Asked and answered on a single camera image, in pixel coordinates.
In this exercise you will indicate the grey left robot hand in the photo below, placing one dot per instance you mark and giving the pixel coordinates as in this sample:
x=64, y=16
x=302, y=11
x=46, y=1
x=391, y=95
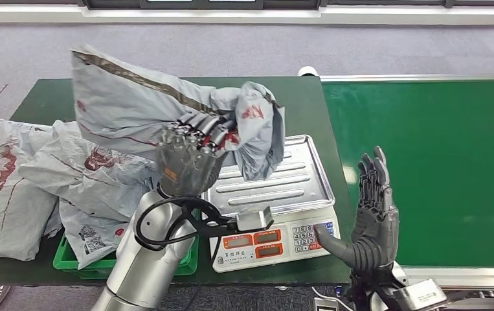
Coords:
x=186, y=167

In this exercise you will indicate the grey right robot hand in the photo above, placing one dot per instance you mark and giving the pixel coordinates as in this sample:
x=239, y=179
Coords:
x=375, y=232

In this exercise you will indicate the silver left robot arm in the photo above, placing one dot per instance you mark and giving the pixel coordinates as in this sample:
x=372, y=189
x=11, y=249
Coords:
x=152, y=257

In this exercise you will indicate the white socket box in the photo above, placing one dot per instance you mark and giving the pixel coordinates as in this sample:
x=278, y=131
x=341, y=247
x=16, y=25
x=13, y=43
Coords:
x=324, y=305

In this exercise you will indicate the green conveyor belt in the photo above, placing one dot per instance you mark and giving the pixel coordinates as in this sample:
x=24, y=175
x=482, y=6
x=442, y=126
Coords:
x=444, y=150

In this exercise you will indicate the white conveyor roller end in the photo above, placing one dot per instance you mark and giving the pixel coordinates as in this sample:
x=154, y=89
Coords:
x=307, y=71

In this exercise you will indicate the large grey parcel red print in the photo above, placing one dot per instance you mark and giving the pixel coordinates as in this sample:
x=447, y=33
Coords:
x=6, y=201

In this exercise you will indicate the green plastic crate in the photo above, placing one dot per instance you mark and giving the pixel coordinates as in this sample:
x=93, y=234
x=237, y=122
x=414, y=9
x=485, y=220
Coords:
x=186, y=262

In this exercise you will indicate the white scale with steel tray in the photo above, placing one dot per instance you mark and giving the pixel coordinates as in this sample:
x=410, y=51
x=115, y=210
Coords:
x=289, y=184

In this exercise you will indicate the white window sill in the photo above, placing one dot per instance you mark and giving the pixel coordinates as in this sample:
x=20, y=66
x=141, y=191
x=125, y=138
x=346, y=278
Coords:
x=229, y=16

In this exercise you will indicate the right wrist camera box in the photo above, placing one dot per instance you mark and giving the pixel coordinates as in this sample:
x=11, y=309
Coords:
x=420, y=296

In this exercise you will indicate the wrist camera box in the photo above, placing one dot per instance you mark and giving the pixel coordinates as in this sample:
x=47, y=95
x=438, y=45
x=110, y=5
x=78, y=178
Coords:
x=253, y=219
x=420, y=296

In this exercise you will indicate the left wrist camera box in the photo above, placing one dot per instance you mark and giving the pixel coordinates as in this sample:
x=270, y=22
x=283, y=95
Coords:
x=253, y=219

